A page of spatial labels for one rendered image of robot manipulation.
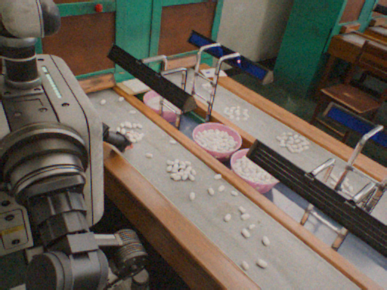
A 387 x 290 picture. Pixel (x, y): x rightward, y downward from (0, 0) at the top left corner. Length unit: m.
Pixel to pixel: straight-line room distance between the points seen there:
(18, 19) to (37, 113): 0.17
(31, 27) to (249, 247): 1.09
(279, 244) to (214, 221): 0.27
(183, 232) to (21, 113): 0.84
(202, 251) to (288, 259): 0.34
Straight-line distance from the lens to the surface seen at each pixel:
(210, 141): 1.91
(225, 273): 1.31
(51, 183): 0.60
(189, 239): 1.37
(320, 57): 4.18
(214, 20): 2.64
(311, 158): 2.00
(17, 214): 0.79
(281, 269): 1.42
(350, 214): 1.21
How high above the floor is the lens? 1.83
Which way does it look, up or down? 37 degrees down
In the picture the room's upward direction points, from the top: 10 degrees clockwise
